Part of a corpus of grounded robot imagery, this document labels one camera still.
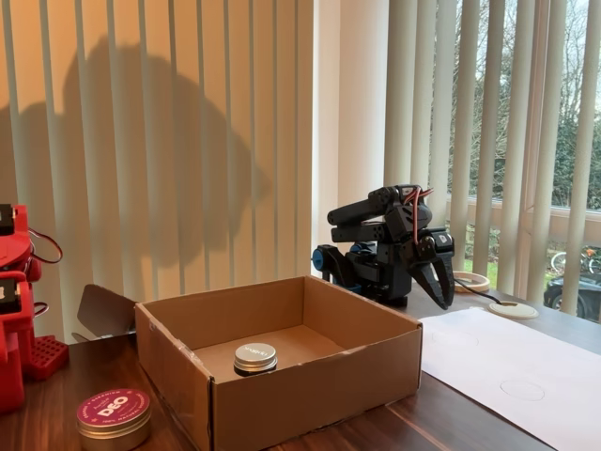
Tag open cardboard box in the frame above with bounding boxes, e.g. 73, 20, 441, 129
77, 275, 424, 451

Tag parked bicycle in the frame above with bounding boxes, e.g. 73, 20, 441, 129
551, 246, 601, 274

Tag small silver round tin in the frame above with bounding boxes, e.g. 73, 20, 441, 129
233, 342, 278, 378

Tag red robot arm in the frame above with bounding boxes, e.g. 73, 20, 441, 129
0, 203, 65, 414

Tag white paper sheet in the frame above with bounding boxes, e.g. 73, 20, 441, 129
417, 307, 601, 451

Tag red perforated base block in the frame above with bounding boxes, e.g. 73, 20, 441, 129
23, 334, 70, 381

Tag thin black grommet cable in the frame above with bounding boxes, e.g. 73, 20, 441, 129
453, 276, 503, 306

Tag vertical blinds without view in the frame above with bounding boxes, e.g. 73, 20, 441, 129
0, 0, 314, 344

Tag white round cable grommet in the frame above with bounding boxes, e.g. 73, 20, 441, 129
487, 302, 540, 320

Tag dark parked car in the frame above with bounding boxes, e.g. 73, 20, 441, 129
544, 274, 601, 323

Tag masking tape roll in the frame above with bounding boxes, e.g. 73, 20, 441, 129
453, 271, 491, 293

